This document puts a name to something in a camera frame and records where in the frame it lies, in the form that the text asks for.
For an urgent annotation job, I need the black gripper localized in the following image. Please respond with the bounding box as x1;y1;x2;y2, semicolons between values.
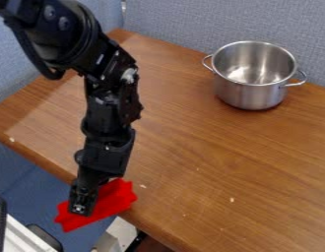
67;127;134;217

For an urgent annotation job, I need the black cable loop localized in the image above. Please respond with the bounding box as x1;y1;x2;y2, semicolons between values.
0;195;9;252

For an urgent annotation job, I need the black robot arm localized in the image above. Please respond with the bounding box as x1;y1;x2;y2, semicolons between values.
0;0;142;217

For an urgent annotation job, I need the stainless steel metal pot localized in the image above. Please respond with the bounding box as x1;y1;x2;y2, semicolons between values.
203;40;307;110

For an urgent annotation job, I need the white equipment under table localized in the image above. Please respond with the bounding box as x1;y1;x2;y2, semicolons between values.
90;217;137;252

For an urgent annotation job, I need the red cloth block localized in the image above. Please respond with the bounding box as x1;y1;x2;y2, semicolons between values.
53;179;137;232

